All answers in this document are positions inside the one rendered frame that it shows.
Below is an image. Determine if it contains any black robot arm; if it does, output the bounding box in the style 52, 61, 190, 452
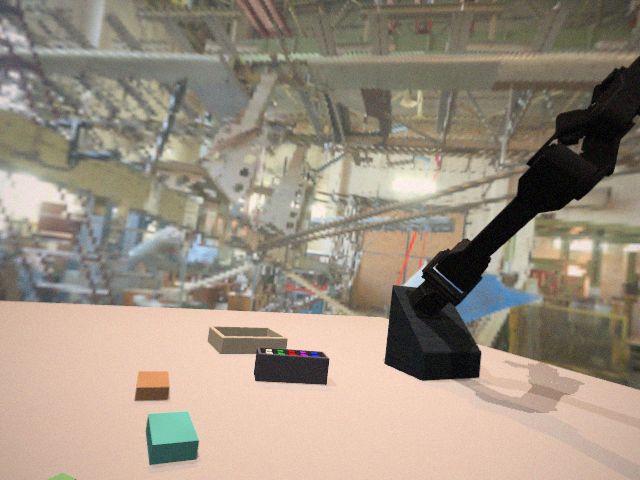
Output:
406, 55, 640, 320

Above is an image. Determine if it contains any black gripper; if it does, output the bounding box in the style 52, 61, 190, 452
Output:
579, 83, 615, 177

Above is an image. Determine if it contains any beige shallow tray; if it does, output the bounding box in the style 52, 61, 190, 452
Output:
208, 326, 288, 354

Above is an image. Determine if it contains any orange block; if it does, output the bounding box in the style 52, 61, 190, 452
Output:
134, 371, 170, 401

